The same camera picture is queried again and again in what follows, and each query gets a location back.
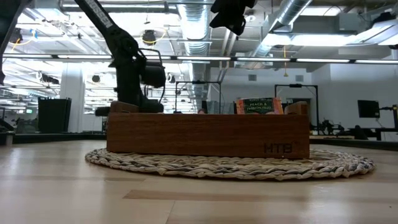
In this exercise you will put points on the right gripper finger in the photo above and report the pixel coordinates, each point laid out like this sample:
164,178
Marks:
238,25

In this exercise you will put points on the orange peach tea packet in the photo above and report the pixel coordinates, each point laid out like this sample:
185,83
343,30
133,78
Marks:
259,105

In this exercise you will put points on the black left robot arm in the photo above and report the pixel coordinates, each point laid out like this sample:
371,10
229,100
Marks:
121,43

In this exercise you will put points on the wooden three-compartment tea box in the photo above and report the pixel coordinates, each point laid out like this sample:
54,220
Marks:
202,133

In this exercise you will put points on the white ceiling sensor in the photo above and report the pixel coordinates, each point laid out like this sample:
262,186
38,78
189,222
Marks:
252,18

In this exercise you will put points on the black ceiling speaker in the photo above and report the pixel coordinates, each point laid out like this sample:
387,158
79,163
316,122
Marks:
171,78
95,78

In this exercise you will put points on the long linear ceiling light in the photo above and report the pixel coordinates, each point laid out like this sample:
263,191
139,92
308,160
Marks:
264,59

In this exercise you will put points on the white square column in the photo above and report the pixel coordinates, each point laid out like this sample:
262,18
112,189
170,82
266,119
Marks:
73,93

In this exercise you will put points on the person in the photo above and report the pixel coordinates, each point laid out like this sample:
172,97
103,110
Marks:
202,111

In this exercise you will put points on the gray ceiling pipe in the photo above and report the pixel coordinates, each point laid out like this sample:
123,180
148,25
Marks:
140,7

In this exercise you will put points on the black cabinet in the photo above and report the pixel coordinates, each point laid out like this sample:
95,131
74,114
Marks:
54,115

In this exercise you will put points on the round woven straw placemat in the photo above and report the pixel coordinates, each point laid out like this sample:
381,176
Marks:
233,169

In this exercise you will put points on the black monitor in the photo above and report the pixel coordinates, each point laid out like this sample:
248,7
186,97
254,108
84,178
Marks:
368,109

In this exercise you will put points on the black background desk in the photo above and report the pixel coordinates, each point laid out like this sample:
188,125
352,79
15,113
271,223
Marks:
373,132

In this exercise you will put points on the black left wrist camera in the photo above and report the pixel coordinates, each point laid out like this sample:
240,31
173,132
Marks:
154,74

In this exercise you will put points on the silver ventilation duct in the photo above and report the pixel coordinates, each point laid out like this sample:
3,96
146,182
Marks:
194,28
292,12

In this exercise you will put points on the gray wall vent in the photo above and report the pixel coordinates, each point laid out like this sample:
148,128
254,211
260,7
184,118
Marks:
299,78
252,77

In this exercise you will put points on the black background gantry frame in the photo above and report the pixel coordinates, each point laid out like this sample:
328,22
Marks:
295,85
199,82

